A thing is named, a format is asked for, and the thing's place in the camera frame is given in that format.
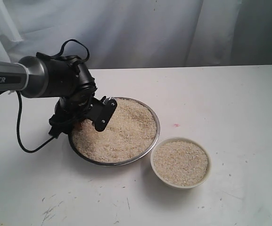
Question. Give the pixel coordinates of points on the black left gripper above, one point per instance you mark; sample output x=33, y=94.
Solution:
x=66, y=119

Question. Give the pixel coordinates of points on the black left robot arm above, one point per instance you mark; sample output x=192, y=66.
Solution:
x=66, y=78

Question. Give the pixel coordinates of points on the large metal rice plate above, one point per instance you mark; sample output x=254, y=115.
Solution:
x=132, y=133

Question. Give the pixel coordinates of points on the white ceramic rice bowl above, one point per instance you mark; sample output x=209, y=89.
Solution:
x=180, y=163

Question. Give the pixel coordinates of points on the white backdrop cloth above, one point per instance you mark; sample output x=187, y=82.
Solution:
x=140, y=33

